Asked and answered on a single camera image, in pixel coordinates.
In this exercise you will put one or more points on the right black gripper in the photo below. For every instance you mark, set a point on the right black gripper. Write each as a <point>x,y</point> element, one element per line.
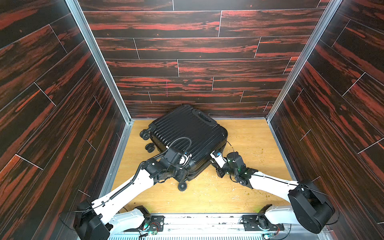
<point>222,168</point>

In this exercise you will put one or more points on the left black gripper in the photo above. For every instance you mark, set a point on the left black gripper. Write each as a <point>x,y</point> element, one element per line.
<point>183,173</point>

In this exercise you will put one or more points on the black ribbed hard-shell suitcase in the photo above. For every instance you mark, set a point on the black ribbed hard-shell suitcase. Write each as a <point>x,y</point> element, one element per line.
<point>186,121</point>

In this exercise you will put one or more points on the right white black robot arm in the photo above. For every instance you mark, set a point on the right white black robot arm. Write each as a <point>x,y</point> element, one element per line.
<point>307,205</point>

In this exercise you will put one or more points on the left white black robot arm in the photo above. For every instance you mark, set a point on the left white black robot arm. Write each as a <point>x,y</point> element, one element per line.
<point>100,219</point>

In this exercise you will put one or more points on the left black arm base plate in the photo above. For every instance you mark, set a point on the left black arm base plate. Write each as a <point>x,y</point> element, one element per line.
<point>154,224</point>

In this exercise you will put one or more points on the silver aluminium front rail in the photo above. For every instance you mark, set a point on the silver aluminium front rail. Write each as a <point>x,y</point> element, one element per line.
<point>218,227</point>

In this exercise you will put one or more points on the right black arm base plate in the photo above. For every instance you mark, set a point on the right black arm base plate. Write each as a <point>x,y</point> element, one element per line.
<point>256,223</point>

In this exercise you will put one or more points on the left aluminium corner post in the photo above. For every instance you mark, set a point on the left aluminium corner post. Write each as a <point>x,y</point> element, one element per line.
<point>91,42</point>

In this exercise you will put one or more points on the aluminium corner post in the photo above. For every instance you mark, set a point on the aluminium corner post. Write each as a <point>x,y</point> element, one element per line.
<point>91,42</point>
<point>319,29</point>

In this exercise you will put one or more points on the right aluminium corner post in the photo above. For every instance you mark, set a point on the right aluminium corner post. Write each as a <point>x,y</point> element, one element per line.
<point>319,29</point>

